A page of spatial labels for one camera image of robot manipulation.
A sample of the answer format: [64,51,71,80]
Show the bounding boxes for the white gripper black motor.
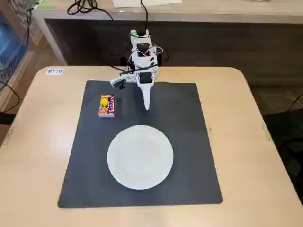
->
[132,67,159,111]

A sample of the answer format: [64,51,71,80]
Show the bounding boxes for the colourful candy box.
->
[98,94,117,119]

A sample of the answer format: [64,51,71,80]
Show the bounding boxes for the dark grey mat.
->
[57,80,223,209]

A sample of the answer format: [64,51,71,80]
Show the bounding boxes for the white round plate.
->
[107,124,175,191]

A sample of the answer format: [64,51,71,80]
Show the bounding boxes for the white paper sheet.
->
[112,0,183,9]

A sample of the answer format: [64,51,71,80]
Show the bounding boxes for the white MT18 label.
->
[45,67,64,76]

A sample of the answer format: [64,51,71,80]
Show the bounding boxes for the grey beige desk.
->
[30,0,303,67]

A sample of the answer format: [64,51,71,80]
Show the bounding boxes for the table edge sticker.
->
[1,126,16,145]
[261,123,273,143]

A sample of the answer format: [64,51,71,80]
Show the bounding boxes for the green tape strip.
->
[33,4,56,11]

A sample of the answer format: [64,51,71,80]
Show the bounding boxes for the blue plastic container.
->
[0,9,29,70]

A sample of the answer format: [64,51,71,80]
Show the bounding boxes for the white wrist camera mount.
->
[110,77,127,90]

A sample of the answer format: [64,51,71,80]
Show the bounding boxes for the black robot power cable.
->
[140,0,150,32]

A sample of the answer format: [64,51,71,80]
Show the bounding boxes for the coiled black cable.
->
[67,0,115,22]

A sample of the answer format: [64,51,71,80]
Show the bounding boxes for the black floor cable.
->
[0,79,21,113]

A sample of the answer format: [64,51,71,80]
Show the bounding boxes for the black hanging cable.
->
[24,4,39,49]

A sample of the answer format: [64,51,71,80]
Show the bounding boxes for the thin light floor cable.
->
[262,93,303,112]

